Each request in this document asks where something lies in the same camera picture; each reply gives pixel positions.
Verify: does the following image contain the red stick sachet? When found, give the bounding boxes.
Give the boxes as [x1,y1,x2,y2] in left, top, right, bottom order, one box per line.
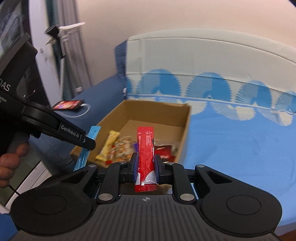
[134,126,157,192]

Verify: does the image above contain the red coffee pouch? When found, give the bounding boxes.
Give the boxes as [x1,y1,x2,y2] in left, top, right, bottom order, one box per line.
[154,145,178,163]

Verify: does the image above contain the clear bag of coated peanuts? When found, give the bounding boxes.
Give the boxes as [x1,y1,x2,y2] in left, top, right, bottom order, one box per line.
[106,136,135,165]

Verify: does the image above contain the yellow gold snack bar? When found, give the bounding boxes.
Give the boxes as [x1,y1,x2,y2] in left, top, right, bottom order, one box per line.
[95,130,120,162]

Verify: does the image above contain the purple chocolate bar wrapper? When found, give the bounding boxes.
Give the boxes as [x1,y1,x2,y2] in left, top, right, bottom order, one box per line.
[132,143,138,153]

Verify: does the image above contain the light blue stick sachet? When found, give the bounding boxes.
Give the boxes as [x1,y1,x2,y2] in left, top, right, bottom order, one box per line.
[74,126,101,171]

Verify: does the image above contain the person's left hand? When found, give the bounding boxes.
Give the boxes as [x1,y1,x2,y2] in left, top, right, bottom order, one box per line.
[0,142,29,188]

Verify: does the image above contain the black smartphone lit screen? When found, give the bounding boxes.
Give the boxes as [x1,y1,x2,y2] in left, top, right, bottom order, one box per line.
[52,100,84,110]

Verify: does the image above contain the open brown cardboard box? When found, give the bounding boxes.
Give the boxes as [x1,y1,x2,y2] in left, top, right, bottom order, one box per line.
[87,99,191,168]

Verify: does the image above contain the blue fabric sofa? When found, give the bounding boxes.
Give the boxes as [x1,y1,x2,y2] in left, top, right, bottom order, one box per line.
[29,41,127,173]

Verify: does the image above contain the white black phone holder stand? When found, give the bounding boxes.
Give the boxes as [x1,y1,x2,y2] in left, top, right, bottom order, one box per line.
[45,22,86,67]

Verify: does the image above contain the blue white fan-pattern sheet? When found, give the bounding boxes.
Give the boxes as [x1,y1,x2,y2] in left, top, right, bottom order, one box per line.
[125,29,295,233]

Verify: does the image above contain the grey curtain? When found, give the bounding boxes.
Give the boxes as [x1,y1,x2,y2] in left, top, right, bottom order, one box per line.
[46,1,92,100]

